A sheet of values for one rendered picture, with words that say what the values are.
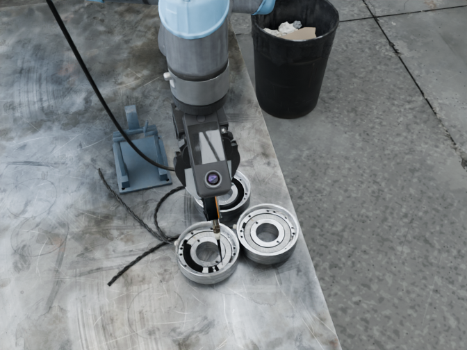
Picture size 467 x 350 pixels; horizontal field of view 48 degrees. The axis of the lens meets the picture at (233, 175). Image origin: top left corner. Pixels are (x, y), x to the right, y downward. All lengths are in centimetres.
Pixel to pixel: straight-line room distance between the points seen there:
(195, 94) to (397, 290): 133
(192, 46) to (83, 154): 54
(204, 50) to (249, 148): 48
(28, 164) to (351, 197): 127
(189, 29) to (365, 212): 150
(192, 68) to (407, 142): 173
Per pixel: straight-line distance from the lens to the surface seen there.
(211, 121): 69
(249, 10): 119
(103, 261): 93
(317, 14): 224
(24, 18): 150
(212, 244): 90
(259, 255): 87
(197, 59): 61
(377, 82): 251
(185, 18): 58
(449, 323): 186
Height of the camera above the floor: 159
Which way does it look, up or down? 51 degrees down
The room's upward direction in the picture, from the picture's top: straight up
